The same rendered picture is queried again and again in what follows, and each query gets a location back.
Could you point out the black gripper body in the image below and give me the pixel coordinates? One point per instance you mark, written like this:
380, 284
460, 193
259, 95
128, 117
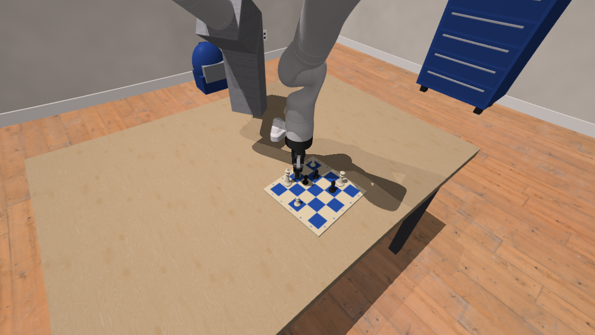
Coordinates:
298, 147

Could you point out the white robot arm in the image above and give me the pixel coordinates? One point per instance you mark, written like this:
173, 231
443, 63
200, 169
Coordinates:
303, 63

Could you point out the blue and cream chessboard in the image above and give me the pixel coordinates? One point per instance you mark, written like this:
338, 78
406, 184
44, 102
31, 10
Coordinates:
319, 208

